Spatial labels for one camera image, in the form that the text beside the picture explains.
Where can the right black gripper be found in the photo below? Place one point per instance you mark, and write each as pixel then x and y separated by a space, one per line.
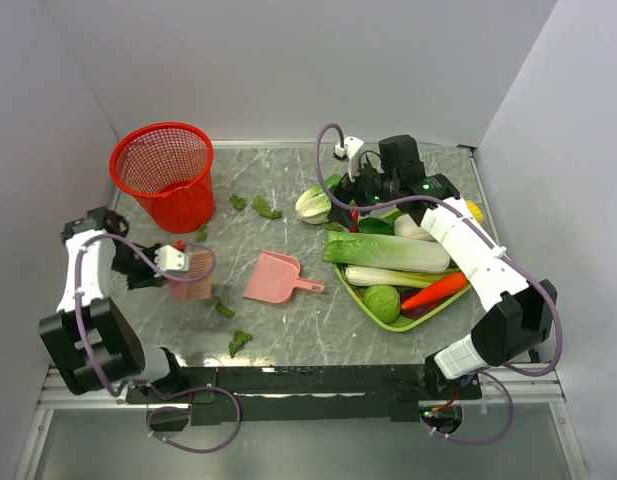
pixel 345 190

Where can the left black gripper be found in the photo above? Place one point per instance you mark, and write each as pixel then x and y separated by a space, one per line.
pixel 151 278

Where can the pink hand brush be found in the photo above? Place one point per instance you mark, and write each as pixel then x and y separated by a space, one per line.
pixel 200 265

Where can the pink dustpan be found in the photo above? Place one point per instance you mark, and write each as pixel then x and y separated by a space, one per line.
pixel 275 278

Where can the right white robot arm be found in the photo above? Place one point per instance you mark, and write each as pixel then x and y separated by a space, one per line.
pixel 520 311

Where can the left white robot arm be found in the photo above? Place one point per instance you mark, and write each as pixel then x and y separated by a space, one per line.
pixel 95 251

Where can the red chili pepper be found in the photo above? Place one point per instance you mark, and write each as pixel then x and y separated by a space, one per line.
pixel 355 217

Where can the small napa cabbage on table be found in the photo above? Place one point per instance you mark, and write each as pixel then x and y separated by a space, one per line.
pixel 313 206

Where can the dark green leafy vegetable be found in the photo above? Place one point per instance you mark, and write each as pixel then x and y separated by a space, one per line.
pixel 374 225

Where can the long napa cabbage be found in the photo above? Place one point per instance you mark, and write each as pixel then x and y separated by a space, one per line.
pixel 383 251

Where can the white radish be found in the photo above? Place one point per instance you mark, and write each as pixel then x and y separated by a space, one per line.
pixel 405 227

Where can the green paper scrap back centre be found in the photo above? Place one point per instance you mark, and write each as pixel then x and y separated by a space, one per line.
pixel 262 207

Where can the green paper scrap by basket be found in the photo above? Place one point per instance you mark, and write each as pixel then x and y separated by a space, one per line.
pixel 201 234

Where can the green paper scrap by dustpan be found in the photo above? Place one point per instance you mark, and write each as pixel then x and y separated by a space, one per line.
pixel 222 309

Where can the green paper scrap back left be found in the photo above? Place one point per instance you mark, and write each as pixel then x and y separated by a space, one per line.
pixel 238 203

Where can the green square tray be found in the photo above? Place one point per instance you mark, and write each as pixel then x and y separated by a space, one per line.
pixel 402 324

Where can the round green cabbage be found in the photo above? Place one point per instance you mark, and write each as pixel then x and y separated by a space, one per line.
pixel 384 302

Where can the green paper scrap front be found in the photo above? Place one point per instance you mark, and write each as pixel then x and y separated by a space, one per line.
pixel 239 340

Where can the red mesh waste basket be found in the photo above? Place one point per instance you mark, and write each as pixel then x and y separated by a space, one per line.
pixel 167 168

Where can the purple eggplant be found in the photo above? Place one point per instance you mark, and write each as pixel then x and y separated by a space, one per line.
pixel 420 311

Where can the orange carrot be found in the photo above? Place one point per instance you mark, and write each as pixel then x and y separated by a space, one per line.
pixel 447 286

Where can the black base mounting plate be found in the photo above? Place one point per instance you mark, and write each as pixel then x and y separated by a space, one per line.
pixel 293 393

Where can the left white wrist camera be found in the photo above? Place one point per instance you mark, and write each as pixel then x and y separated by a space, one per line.
pixel 170 259

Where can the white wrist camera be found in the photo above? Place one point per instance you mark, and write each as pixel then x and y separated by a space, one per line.
pixel 350 151
pixel 170 259

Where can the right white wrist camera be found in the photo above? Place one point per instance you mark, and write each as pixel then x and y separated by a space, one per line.
pixel 350 151

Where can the aluminium rail frame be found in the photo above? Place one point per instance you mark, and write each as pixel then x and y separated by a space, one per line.
pixel 519 429

